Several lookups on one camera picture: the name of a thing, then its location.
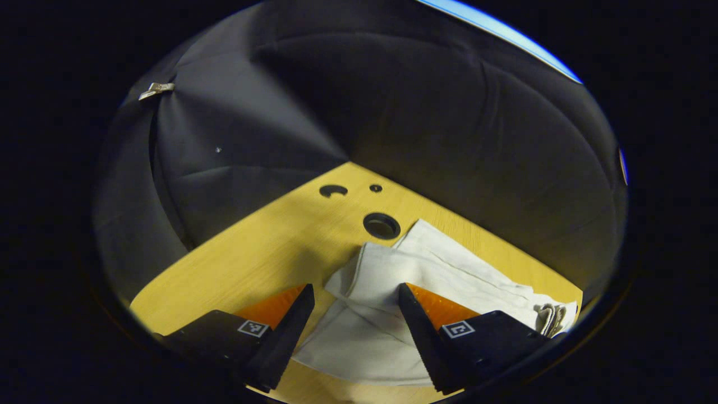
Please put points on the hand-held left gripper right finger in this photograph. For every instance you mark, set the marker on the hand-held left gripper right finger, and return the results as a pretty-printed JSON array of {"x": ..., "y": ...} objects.
[{"x": 423, "y": 339}]

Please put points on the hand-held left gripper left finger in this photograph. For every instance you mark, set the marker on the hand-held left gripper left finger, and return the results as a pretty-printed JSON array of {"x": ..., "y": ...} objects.
[{"x": 283, "y": 339}]

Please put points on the black backdrop cloth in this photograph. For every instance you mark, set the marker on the black backdrop cloth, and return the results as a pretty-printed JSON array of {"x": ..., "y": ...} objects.
[{"x": 364, "y": 101}]

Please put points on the silver metal clip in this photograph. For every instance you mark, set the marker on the silver metal clip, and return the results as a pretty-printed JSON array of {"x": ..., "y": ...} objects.
[{"x": 157, "y": 90}]

